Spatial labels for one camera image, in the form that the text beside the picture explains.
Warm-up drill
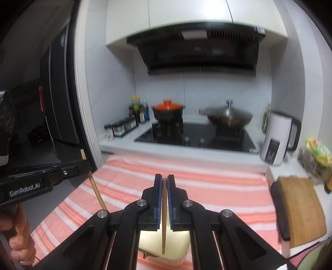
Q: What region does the black range hood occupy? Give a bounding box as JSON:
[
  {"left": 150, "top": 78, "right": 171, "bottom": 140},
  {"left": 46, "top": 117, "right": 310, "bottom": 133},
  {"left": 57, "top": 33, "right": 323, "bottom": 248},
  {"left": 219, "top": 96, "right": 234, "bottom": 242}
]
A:
[{"left": 126, "top": 22, "right": 266, "bottom": 76}]

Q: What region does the wooden chopstick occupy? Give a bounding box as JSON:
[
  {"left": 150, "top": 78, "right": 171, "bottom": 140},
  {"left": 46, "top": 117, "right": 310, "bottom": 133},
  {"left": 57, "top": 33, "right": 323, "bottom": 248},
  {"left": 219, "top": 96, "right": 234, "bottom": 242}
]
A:
[
  {"left": 80, "top": 149, "right": 109, "bottom": 211},
  {"left": 161, "top": 178, "right": 168, "bottom": 255}
]

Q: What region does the cream utensil holder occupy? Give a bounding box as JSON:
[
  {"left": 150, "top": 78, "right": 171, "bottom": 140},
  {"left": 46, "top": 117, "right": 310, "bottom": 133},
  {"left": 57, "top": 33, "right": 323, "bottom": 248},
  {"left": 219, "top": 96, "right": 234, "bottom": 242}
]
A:
[{"left": 137, "top": 228, "right": 192, "bottom": 264}]

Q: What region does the person's left hand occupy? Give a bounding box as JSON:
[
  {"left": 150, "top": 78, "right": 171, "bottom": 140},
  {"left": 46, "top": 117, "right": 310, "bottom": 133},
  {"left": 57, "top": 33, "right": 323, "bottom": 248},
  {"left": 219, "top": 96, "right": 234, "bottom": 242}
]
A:
[{"left": 0, "top": 205, "right": 36, "bottom": 267}]

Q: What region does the clear seasoning box set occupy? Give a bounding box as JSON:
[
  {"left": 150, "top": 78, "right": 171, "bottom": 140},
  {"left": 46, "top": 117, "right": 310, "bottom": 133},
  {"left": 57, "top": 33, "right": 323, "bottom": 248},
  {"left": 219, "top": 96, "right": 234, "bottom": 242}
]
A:
[{"left": 112, "top": 117, "right": 137, "bottom": 137}]

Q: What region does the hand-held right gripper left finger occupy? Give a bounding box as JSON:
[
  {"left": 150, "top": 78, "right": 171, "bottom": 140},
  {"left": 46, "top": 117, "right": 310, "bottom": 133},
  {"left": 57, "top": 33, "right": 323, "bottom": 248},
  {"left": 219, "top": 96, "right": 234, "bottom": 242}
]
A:
[{"left": 32, "top": 173, "right": 163, "bottom": 270}]

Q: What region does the black clay pot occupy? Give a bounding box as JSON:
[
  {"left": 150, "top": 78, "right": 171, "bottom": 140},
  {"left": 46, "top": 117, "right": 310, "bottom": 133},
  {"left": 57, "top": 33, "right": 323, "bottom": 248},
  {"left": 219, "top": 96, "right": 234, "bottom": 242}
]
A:
[{"left": 151, "top": 104, "right": 186, "bottom": 122}]

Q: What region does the white label jar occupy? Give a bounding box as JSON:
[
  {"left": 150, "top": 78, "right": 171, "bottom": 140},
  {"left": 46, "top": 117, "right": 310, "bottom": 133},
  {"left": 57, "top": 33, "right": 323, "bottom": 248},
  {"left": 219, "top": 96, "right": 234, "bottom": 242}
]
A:
[{"left": 104, "top": 125, "right": 115, "bottom": 142}]

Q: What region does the black cutting board stand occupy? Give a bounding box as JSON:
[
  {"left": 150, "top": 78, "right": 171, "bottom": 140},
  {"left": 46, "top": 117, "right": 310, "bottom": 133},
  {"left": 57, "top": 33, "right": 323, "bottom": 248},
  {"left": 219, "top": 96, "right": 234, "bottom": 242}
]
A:
[{"left": 270, "top": 180, "right": 291, "bottom": 241}]

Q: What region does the yellow cap sauce bottle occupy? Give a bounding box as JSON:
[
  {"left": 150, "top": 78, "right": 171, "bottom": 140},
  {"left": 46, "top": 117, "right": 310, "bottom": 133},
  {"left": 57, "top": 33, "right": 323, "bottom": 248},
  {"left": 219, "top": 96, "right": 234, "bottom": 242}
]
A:
[{"left": 130, "top": 96, "right": 141, "bottom": 123}]

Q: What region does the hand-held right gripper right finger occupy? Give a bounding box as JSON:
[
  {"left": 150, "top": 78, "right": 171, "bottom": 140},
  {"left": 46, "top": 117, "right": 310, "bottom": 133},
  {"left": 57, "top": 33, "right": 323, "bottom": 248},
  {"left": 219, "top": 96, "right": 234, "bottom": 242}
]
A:
[{"left": 167, "top": 174, "right": 299, "bottom": 270}]

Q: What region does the yellow green snack bag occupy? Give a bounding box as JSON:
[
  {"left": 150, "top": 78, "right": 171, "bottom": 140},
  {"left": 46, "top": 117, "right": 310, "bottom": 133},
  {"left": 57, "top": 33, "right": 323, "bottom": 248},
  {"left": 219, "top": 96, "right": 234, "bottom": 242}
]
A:
[{"left": 305, "top": 138, "right": 332, "bottom": 167}]

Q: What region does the dark refrigerator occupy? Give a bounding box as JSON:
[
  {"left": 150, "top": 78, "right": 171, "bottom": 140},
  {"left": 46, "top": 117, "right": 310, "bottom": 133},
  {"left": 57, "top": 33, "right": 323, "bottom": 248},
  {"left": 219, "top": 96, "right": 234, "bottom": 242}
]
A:
[{"left": 39, "top": 23, "right": 90, "bottom": 182}]

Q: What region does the pale green board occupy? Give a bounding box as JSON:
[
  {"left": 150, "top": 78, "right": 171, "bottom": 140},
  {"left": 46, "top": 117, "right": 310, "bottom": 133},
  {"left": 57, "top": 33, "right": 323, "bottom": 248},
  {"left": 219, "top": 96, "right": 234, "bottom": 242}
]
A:
[{"left": 297, "top": 240, "right": 332, "bottom": 270}]

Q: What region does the dark metal wok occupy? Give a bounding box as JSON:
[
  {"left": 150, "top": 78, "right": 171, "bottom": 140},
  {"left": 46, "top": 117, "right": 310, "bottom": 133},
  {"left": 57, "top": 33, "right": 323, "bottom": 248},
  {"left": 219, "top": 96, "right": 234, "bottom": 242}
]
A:
[{"left": 195, "top": 108, "right": 253, "bottom": 128}]

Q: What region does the orange white striped cloth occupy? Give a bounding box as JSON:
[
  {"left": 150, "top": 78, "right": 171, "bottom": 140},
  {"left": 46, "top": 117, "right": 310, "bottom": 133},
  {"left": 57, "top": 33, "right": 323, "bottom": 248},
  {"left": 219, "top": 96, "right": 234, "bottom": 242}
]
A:
[{"left": 31, "top": 153, "right": 283, "bottom": 270}]

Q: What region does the dark cable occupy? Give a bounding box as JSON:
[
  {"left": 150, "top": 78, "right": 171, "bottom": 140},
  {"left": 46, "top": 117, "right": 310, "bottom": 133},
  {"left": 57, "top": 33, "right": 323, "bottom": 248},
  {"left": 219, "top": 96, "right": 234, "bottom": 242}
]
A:
[{"left": 285, "top": 241, "right": 326, "bottom": 260}]

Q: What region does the black glass cooktop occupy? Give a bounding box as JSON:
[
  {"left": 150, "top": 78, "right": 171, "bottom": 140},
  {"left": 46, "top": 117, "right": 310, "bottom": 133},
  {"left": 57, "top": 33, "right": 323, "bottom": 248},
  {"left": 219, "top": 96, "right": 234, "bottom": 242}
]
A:
[{"left": 133, "top": 121, "right": 258, "bottom": 153}]

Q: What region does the orange pot lid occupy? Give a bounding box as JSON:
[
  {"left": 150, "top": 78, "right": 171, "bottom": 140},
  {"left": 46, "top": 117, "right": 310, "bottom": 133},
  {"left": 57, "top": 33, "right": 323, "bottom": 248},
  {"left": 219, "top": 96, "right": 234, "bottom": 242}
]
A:
[{"left": 154, "top": 100, "right": 183, "bottom": 111}]

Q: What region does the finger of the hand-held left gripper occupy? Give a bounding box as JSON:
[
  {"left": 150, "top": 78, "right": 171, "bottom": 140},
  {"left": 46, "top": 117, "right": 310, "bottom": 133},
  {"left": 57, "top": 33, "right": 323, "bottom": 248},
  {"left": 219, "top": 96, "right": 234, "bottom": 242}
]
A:
[{"left": 41, "top": 159, "right": 92, "bottom": 186}]

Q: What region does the steel wok lid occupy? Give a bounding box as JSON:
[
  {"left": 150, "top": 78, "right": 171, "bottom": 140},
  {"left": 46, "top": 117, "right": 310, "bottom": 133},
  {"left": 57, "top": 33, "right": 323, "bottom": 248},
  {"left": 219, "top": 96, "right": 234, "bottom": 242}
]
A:
[{"left": 198, "top": 100, "right": 253, "bottom": 117}]

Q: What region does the wooden cutting board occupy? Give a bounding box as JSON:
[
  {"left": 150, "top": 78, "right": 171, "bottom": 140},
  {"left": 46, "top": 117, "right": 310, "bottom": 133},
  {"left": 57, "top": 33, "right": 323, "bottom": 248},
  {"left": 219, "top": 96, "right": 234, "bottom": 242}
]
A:
[{"left": 277, "top": 177, "right": 327, "bottom": 248}]

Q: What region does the white electric kettle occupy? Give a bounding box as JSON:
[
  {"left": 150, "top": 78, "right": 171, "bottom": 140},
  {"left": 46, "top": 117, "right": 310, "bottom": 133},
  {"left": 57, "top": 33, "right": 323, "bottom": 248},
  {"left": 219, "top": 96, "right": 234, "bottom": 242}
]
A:
[{"left": 260, "top": 111, "right": 302, "bottom": 167}]

